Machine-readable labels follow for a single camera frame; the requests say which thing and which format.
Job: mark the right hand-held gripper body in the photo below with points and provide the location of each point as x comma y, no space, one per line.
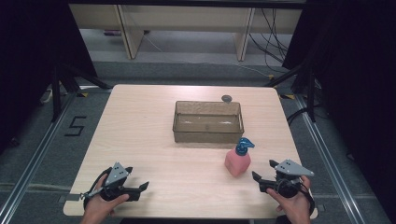
291,169

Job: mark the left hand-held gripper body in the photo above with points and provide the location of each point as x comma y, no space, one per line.
115,174

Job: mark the pink spray bottle blue nozzle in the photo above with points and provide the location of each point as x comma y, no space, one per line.
237,165

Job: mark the clear brown plastic box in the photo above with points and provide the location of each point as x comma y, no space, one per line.
208,135

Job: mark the person's left hand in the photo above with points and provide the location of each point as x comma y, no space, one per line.
98,205

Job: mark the person's right hand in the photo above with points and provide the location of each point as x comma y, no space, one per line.
295,207

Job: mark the grey tape strip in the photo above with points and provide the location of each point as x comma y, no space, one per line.
70,197
320,207

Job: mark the yellow tape piece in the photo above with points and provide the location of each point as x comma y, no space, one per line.
288,96
82,94

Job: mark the black metal stand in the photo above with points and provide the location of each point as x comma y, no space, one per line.
56,93
310,93

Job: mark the small grey round cap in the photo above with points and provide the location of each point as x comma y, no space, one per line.
226,98

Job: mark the black curtain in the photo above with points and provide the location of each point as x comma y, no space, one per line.
358,77
25,62

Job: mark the metal floor rail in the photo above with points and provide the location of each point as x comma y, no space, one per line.
327,155
37,155

